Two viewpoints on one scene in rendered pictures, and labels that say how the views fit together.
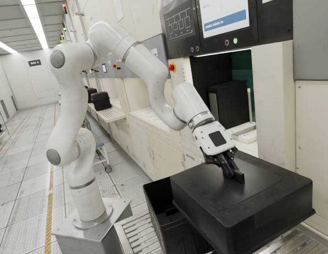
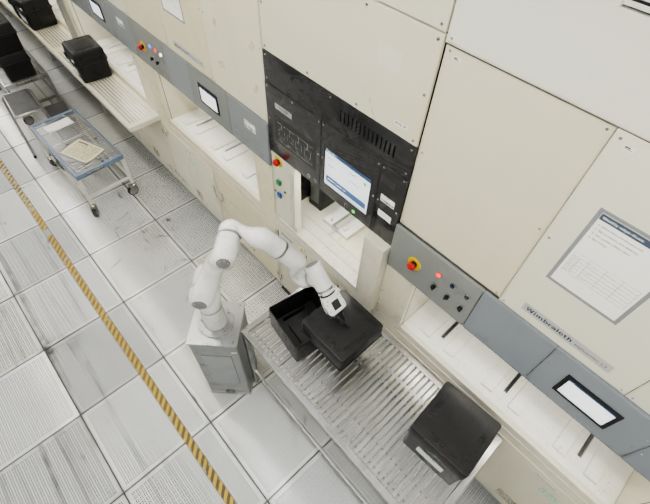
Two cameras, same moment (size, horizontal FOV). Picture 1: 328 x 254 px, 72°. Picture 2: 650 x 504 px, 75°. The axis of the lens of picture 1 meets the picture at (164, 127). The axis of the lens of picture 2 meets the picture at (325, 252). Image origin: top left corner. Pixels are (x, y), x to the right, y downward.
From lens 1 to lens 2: 1.53 m
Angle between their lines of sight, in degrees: 40
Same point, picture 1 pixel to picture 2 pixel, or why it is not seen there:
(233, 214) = (344, 353)
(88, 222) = (217, 331)
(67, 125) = (212, 284)
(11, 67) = not seen: outside the picture
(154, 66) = (298, 263)
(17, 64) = not seen: outside the picture
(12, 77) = not seen: outside the picture
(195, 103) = (323, 282)
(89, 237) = (225, 344)
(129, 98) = (169, 97)
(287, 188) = (370, 333)
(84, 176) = (216, 306)
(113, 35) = (270, 247)
